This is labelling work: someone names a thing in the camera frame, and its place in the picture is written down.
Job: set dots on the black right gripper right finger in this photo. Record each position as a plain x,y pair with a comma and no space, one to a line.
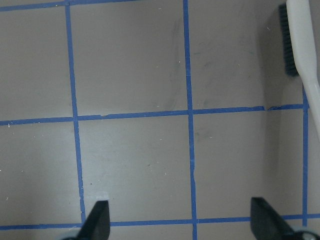
266,223

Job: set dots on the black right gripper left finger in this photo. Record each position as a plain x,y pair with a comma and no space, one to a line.
97,225

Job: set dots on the beige hand brush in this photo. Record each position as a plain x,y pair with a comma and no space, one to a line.
299,50

